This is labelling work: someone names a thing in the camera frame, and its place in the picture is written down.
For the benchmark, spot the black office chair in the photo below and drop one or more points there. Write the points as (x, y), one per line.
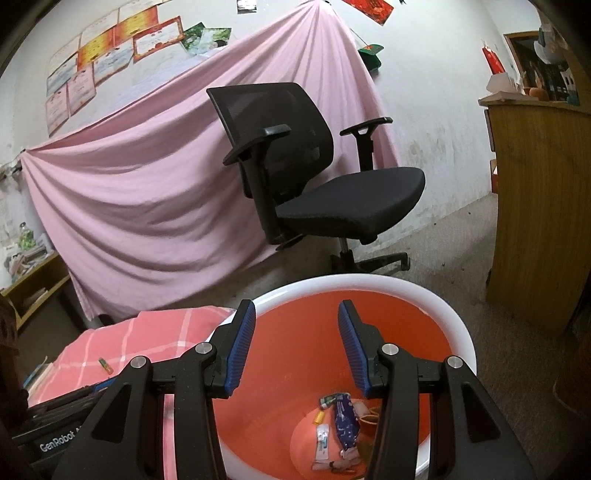
(351, 203)

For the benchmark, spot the red envelope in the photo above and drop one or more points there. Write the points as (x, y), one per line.
(494, 60)

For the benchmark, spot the white tissue pack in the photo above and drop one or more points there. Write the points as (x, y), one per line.
(501, 84)

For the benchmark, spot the blue white sachet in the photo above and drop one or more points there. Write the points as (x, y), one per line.
(323, 441)

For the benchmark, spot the small yellow wrapper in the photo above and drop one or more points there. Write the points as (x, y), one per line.
(318, 418)

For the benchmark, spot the green paper decoration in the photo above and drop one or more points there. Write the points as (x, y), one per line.
(371, 55)

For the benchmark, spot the orange bin with white rim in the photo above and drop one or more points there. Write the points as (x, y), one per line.
(286, 360)

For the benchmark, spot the row of wall certificates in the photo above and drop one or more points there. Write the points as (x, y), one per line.
(106, 50)

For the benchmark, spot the pink checked tablecloth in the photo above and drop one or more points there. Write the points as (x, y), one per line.
(138, 332)

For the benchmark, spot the red wall poster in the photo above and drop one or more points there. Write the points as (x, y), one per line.
(371, 9)

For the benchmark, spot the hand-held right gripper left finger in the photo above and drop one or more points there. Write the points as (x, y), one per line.
(240, 346)

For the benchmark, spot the framed picture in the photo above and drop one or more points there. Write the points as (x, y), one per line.
(531, 60)

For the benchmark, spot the stack of books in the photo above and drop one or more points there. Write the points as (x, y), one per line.
(25, 263)

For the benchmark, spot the orange fruit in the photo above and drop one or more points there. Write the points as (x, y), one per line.
(536, 92)

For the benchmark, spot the purple snack packet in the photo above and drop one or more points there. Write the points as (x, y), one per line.
(346, 420)

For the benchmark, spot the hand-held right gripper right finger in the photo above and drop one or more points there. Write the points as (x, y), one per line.
(353, 346)

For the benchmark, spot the wooden shelf unit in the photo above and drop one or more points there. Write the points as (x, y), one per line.
(41, 277)

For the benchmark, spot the pink hanging cloth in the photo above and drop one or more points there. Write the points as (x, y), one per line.
(138, 184)

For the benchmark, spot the glass jar with green contents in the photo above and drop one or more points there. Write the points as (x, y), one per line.
(25, 237)

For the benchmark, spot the green landscape photo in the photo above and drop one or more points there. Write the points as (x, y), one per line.
(216, 40)
(193, 37)

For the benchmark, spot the small white packet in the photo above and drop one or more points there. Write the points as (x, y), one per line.
(361, 409)

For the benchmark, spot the wooden cabinet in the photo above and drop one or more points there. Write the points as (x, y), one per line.
(531, 207)

